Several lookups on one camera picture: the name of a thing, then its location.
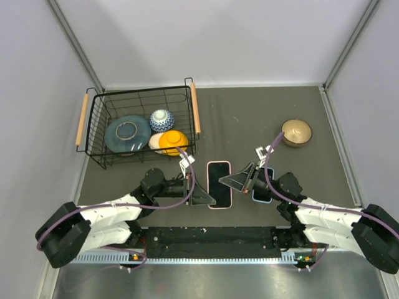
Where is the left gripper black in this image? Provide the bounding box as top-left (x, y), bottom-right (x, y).
top-left (153, 173), bottom-right (216, 206)

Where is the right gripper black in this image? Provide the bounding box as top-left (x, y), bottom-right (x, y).
top-left (219, 162), bottom-right (284, 202)

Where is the black smartphone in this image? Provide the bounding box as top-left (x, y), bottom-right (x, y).
top-left (208, 162), bottom-right (232, 207)

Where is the pink phone case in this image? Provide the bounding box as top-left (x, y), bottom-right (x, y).
top-left (206, 160), bottom-right (234, 209)

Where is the light blue phone case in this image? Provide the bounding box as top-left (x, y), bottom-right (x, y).
top-left (252, 166), bottom-right (274, 204)

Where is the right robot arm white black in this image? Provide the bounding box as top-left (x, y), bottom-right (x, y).
top-left (219, 163), bottom-right (398, 274)

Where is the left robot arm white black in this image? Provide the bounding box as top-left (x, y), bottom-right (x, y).
top-left (35, 168), bottom-right (216, 268)

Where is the yellow bowl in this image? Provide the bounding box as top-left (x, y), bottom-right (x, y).
top-left (158, 130), bottom-right (189, 156)

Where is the cream white bowl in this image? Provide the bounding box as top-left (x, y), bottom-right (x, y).
top-left (148, 133), bottom-right (163, 154)

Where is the gold brown bowl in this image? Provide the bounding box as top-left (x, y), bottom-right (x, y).
top-left (281, 119), bottom-right (312, 148)

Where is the blue white patterned bowl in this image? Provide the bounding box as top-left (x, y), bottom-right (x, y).
top-left (150, 109), bottom-right (175, 133)

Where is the dark blue ceramic plate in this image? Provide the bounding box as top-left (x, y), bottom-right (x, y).
top-left (104, 115), bottom-right (151, 153)

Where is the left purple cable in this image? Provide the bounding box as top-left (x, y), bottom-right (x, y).
top-left (36, 146), bottom-right (197, 272)

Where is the purple cable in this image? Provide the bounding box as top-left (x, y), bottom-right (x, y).
top-left (36, 146), bottom-right (197, 272)
top-left (263, 131), bottom-right (399, 272)

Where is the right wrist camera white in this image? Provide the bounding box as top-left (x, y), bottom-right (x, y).
top-left (255, 145), bottom-right (274, 168)

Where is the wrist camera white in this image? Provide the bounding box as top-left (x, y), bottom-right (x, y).
top-left (255, 145), bottom-right (274, 168)
top-left (179, 154), bottom-right (195, 178)

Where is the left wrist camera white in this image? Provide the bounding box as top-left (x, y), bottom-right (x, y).
top-left (179, 154), bottom-right (195, 178)

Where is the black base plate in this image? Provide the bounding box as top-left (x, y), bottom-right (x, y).
top-left (124, 225), bottom-right (331, 259)

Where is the right wooden basket handle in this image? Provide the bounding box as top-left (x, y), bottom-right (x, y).
top-left (190, 82), bottom-right (201, 134)

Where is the wooden basket handle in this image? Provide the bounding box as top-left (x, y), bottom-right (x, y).
top-left (75, 92), bottom-right (89, 147)
top-left (190, 82), bottom-right (201, 134)

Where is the white slotted cable duct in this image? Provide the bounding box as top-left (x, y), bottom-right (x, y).
top-left (71, 250), bottom-right (311, 265)

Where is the left wooden basket handle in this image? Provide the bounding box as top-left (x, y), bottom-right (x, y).
top-left (75, 92), bottom-right (89, 147)

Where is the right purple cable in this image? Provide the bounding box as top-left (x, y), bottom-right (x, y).
top-left (263, 131), bottom-right (399, 272)

